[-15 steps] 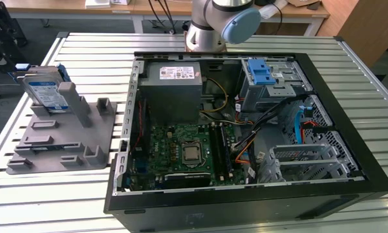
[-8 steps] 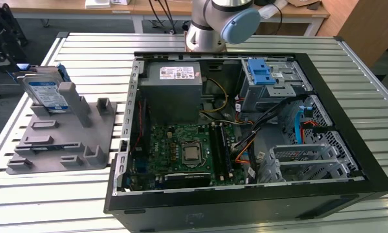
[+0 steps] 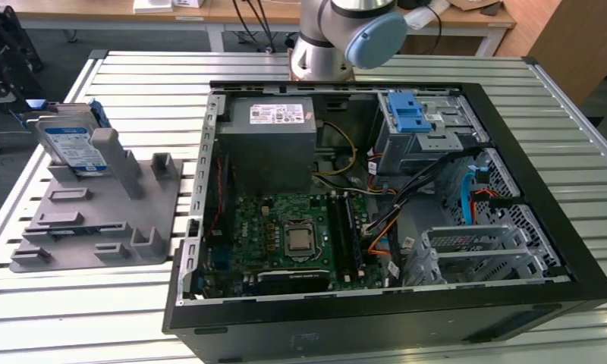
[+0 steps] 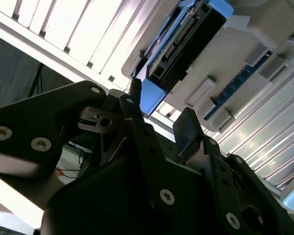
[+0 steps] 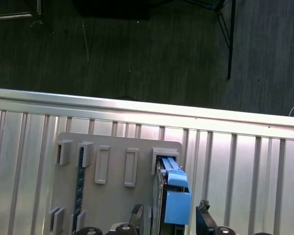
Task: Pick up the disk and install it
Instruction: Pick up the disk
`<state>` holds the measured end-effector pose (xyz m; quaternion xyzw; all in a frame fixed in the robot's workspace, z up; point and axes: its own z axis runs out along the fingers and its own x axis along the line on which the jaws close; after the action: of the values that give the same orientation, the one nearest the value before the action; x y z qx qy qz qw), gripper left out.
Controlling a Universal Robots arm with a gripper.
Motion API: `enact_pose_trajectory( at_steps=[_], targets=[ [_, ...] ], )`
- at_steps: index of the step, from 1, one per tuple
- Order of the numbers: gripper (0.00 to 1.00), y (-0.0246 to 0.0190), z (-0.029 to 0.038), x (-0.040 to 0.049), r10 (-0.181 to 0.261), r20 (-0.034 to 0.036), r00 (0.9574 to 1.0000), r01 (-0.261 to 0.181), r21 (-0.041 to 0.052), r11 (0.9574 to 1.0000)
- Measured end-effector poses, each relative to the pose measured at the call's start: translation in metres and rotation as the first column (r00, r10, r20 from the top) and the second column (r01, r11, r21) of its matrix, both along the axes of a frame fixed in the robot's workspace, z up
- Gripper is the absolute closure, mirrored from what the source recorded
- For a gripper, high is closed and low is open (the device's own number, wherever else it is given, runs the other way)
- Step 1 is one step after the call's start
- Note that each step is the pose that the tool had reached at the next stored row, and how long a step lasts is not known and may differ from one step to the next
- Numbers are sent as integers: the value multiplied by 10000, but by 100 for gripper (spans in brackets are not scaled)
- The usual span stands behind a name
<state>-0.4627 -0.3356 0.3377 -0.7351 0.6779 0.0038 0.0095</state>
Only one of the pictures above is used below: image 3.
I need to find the blue plastic drive latch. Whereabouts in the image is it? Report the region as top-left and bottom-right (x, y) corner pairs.
(387, 92), (426, 133)

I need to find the green motherboard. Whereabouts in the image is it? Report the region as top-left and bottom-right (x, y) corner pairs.
(231, 192), (388, 296)

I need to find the yellow wire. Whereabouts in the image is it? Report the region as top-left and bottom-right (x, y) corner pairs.
(312, 121), (358, 177)

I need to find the blue data wire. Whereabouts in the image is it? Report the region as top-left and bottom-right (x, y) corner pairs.
(459, 165), (489, 228)

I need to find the RAM stick on rack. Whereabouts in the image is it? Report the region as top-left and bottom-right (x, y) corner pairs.
(48, 225), (103, 238)

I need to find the plain white box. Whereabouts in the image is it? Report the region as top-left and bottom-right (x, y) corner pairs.
(132, 0), (176, 14)

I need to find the hard disk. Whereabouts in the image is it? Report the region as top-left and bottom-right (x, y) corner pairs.
(11, 97), (113, 178)

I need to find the black PC case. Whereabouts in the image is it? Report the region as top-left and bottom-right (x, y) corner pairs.
(161, 80), (607, 364)

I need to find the wooden desk white frame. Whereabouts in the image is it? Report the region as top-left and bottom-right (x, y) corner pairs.
(9, 0), (518, 58)

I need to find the metal optical drive cage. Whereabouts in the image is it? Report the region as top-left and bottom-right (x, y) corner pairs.
(374, 90), (490, 175)

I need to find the wooden cabinet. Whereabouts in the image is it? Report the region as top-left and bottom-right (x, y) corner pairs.
(495, 0), (607, 103)

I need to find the silver CPU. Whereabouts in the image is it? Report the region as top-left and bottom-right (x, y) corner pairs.
(287, 229), (315, 254)

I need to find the black RAM slot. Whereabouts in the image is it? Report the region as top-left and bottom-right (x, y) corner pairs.
(328, 191), (356, 281)

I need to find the black graphics card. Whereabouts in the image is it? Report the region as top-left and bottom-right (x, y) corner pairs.
(255, 268), (331, 295)

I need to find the black cable bundle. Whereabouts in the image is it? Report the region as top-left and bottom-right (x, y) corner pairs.
(367, 149), (487, 236)

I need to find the RAM stick in motherboard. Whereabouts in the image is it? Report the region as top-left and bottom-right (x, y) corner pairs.
(343, 193), (368, 278)

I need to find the red orange power wire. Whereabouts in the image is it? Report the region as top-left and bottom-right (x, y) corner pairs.
(472, 189), (511, 209)

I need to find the brown cardboard piece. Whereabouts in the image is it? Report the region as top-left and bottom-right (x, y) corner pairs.
(447, 0), (502, 17)

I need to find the grey power supply unit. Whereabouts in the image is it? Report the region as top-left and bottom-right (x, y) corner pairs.
(216, 95), (319, 196)

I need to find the grey parts rack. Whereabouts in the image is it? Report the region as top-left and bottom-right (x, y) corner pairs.
(8, 127), (187, 274)

